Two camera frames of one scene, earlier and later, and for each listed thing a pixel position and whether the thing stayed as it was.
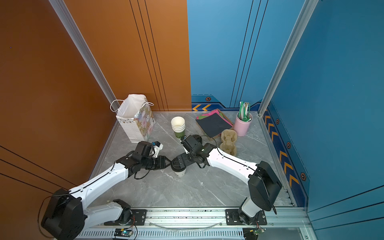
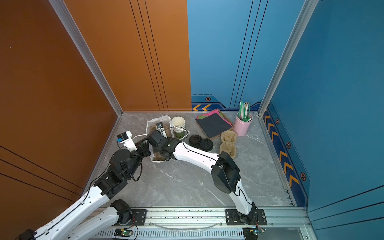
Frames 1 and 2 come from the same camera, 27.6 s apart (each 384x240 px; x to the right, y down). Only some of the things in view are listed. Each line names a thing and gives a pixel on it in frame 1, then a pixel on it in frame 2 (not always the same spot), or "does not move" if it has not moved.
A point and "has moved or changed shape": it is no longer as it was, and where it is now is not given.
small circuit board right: [252, 233] does not move
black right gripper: [186, 162] → [170, 139]
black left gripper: [162, 162] → [144, 150]
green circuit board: [123, 232] does not move
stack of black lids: [198, 138] does not move
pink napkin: [213, 112] does not move
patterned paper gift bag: [135, 114] → [165, 123]
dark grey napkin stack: [213, 124] does not move
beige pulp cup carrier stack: [228, 145] does not move
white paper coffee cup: [180, 174] has moved or changed shape
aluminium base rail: [208, 223] does not move
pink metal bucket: [241, 127] does not move
